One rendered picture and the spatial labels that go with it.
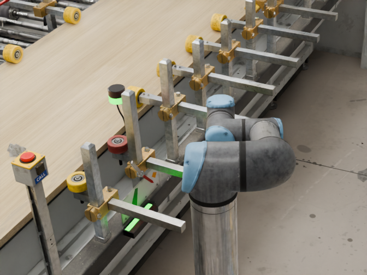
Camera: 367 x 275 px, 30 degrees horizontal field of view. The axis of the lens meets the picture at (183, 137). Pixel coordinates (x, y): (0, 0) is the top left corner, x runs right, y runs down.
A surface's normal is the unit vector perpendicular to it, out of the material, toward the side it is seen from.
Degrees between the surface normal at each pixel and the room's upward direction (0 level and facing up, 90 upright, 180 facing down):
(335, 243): 0
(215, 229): 90
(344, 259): 0
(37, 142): 0
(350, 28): 90
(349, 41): 90
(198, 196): 90
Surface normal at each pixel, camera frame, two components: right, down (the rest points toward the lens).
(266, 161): 0.41, -0.22
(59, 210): 0.87, 0.23
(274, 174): 0.57, 0.36
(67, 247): -0.06, -0.83
